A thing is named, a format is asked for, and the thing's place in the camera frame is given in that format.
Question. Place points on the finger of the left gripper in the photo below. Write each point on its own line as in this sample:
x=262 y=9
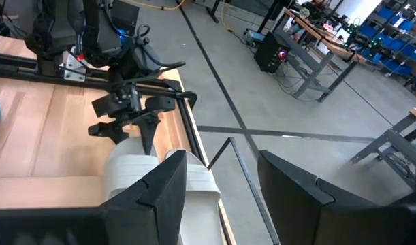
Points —
x=148 y=129
x=112 y=131

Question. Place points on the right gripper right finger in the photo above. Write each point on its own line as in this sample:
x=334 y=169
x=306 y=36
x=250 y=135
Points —
x=289 y=197

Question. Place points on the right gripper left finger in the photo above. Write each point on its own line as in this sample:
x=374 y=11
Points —
x=167 y=197

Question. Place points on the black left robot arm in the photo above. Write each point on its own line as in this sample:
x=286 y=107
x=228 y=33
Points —
x=92 y=41

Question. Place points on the wooden workbench metal legs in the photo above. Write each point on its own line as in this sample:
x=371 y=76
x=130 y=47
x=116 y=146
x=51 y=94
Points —
x=316 y=37
x=391 y=143

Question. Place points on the blue floor device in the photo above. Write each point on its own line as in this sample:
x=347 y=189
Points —
x=253 y=35

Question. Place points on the black computer tower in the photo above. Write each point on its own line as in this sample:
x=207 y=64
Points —
x=270 y=51

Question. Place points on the blue bin storage rack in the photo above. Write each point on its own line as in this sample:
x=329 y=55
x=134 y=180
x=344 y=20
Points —
x=398 y=41

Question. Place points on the black metal frame shelf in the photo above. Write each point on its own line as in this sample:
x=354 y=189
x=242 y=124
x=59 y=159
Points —
x=250 y=183

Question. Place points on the silver metal bracket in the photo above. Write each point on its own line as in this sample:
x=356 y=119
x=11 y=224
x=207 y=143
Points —
x=73 y=68

